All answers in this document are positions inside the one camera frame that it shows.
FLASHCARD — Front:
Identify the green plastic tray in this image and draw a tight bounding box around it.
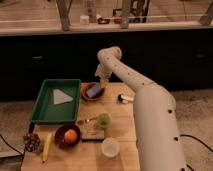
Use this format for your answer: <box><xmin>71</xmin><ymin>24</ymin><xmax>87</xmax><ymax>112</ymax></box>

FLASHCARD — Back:
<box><xmin>31</xmin><ymin>79</ymin><xmax>81</xmax><ymax>124</ymax></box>

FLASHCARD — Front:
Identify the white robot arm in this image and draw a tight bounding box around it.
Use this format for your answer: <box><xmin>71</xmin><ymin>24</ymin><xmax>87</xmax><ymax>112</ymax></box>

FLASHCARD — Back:
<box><xmin>95</xmin><ymin>46</ymin><xmax>187</xmax><ymax>171</ymax></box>

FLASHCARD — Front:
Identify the gold spoon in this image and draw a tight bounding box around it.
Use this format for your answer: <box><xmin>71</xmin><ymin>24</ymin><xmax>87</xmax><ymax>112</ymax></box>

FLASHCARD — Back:
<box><xmin>77</xmin><ymin>117</ymin><xmax>97</xmax><ymax>125</ymax></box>

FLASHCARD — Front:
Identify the dark brown plate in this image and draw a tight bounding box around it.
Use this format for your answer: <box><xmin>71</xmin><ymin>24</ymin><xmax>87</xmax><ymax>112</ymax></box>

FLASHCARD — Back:
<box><xmin>54</xmin><ymin>124</ymin><xmax>81</xmax><ymax>148</ymax></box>

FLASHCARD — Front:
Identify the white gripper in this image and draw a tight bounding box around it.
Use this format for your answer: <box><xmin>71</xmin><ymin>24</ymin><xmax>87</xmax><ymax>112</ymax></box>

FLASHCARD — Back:
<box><xmin>95</xmin><ymin>64</ymin><xmax>110</xmax><ymax>89</ymax></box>

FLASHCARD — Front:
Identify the clear plastic cup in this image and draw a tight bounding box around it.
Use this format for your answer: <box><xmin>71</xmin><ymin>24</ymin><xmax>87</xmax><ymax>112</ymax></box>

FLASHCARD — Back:
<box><xmin>101</xmin><ymin>137</ymin><xmax>120</xmax><ymax>158</ymax></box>

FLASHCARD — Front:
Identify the red bowl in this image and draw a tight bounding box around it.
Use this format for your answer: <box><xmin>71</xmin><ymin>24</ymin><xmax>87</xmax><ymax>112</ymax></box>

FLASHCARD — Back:
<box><xmin>81</xmin><ymin>82</ymin><xmax>105</xmax><ymax>101</ymax></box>

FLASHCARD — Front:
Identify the green cup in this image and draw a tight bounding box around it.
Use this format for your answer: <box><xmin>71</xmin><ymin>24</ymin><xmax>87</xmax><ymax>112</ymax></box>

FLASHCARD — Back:
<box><xmin>97</xmin><ymin>113</ymin><xmax>111</xmax><ymax>129</ymax></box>

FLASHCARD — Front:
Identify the white triangular cloth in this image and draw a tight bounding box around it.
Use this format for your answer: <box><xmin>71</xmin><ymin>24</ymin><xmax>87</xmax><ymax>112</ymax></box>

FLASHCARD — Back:
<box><xmin>53</xmin><ymin>89</ymin><xmax>73</xmax><ymax>105</ymax></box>

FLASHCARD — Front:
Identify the purple grape bunch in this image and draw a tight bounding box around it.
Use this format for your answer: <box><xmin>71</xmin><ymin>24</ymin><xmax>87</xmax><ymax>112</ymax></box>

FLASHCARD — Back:
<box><xmin>23</xmin><ymin>133</ymin><xmax>41</xmax><ymax>152</ymax></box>

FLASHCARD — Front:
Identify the black cable left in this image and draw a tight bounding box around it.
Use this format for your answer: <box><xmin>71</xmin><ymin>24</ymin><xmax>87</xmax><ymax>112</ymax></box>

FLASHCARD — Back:
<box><xmin>0</xmin><ymin>133</ymin><xmax>25</xmax><ymax>157</ymax></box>

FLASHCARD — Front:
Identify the orange peach fruit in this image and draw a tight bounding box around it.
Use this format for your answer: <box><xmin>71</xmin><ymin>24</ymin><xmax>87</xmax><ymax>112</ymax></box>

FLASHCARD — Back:
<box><xmin>64</xmin><ymin>129</ymin><xmax>78</xmax><ymax>144</ymax></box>

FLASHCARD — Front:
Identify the yellow banana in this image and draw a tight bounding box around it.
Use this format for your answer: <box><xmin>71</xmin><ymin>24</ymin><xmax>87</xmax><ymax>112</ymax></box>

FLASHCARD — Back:
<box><xmin>42</xmin><ymin>133</ymin><xmax>52</xmax><ymax>163</ymax></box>

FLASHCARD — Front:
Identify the blue sponge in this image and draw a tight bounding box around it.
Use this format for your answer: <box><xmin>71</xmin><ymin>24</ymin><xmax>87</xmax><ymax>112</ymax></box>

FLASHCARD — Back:
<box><xmin>86</xmin><ymin>83</ymin><xmax>102</xmax><ymax>98</ymax></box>

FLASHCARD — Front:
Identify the black cable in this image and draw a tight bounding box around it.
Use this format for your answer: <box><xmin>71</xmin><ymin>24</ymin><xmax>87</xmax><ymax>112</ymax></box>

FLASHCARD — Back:
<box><xmin>180</xmin><ymin>134</ymin><xmax>213</xmax><ymax>153</ymax></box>
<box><xmin>0</xmin><ymin>133</ymin><xmax>25</xmax><ymax>157</ymax></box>

